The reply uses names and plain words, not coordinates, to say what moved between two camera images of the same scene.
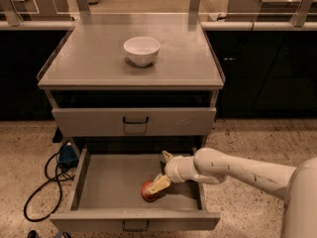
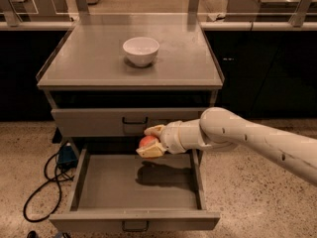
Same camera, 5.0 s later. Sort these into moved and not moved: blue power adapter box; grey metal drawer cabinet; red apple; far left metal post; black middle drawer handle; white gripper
Moved: red apple; white gripper
Not moved: black middle drawer handle; grey metal drawer cabinet; far left metal post; blue power adapter box
